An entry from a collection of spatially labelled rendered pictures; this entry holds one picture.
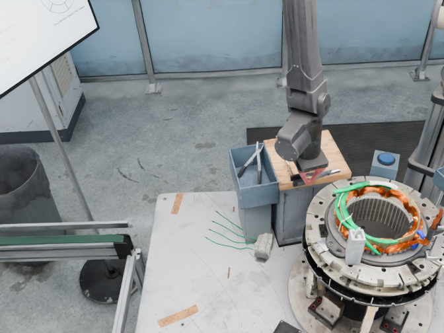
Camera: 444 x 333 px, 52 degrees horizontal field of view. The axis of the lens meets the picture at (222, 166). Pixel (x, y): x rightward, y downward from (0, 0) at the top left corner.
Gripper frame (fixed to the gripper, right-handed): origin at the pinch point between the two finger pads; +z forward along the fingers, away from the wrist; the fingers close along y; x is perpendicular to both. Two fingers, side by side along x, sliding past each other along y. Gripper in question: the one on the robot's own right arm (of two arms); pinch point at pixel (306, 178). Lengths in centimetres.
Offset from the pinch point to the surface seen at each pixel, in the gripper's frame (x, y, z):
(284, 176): -3.0, -8.6, 7.1
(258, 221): -10.9, -9.4, 24.7
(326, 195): 3.9, 3.4, 4.2
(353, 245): 1.0, 23.8, -3.4
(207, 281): -30.0, 0.0, 34.5
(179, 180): -33, -121, 114
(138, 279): -54, -22, 57
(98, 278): -83, -63, 110
